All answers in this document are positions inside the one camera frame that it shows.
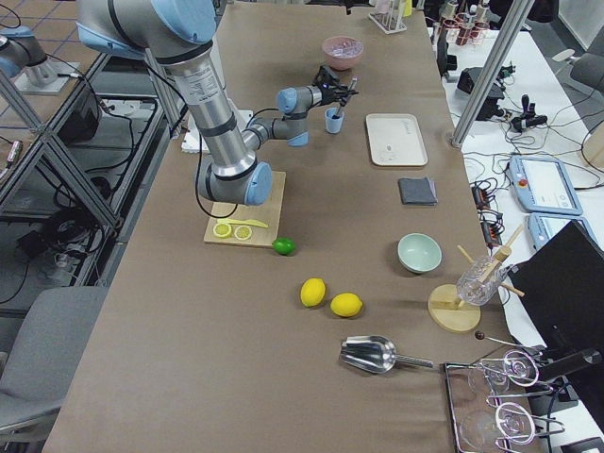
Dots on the green lime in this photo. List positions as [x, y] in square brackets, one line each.
[284, 246]

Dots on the pink bowl of ice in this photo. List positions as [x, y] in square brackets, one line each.
[341, 52]

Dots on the cream rabbit tray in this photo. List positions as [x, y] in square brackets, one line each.
[395, 140]

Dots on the orange plug hub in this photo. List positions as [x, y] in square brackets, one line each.
[482, 198]
[490, 233]

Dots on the black monitor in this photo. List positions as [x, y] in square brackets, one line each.
[563, 286]

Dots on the clear glass on stand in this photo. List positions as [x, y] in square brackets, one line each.
[478, 284]

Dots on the steel ice scoop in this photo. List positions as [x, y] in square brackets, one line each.
[376, 354]

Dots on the grey chair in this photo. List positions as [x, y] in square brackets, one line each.
[43, 360]

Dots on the blue teach pendant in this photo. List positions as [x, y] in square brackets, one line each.
[542, 227]
[543, 185]

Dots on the light blue plastic cup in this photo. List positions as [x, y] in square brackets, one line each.
[334, 119]

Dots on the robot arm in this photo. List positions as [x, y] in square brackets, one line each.
[178, 35]

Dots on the grey folded cloth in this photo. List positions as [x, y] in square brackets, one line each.
[417, 191]

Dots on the yellow plastic knife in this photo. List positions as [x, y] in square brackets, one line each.
[247, 222]

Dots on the wooden cup stand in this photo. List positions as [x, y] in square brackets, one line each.
[444, 305]

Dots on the lemon half slice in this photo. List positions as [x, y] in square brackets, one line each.
[243, 232]
[222, 231]

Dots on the mint green bowl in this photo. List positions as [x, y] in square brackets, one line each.
[419, 253]

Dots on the aluminium frame post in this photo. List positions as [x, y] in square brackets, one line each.
[516, 16]

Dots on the yellow lemon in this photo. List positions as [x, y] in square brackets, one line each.
[346, 305]
[313, 292]

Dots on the steel muddler with black tip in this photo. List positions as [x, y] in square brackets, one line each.
[344, 100]

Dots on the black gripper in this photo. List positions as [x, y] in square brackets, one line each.
[330, 94]

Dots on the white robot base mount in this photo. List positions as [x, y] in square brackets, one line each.
[193, 143]

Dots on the black wire glass rack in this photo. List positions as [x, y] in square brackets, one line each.
[488, 403]

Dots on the wooden cutting board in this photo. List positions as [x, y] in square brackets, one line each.
[267, 213]

